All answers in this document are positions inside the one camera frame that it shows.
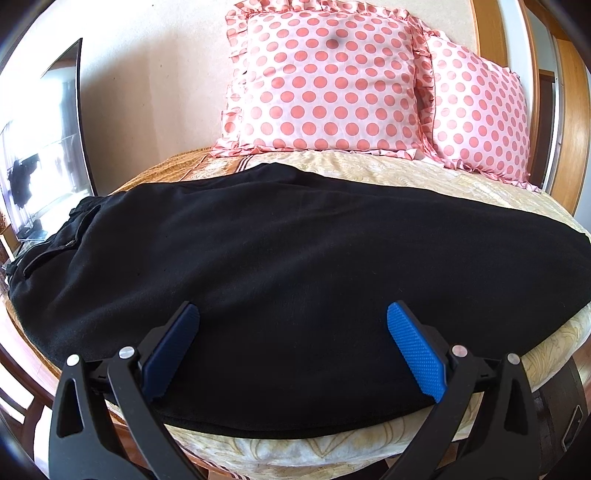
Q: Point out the black pants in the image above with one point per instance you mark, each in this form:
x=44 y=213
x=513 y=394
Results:
x=277 y=286

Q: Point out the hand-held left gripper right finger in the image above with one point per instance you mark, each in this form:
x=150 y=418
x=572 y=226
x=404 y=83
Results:
x=418 y=355

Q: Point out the large pink polka dot pillow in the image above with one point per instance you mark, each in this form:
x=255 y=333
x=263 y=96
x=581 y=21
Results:
x=328 y=78

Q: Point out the wall mirror with dark frame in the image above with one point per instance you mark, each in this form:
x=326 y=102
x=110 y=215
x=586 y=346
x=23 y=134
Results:
x=39 y=147

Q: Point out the wooden headboard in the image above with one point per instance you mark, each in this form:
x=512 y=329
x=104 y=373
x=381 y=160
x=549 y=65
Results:
x=545 y=92

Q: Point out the small pink polka dot pillow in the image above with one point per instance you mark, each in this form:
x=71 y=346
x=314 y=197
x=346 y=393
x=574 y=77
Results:
x=480 y=110

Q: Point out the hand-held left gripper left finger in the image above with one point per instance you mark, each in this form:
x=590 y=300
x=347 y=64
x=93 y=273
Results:
x=168 y=350

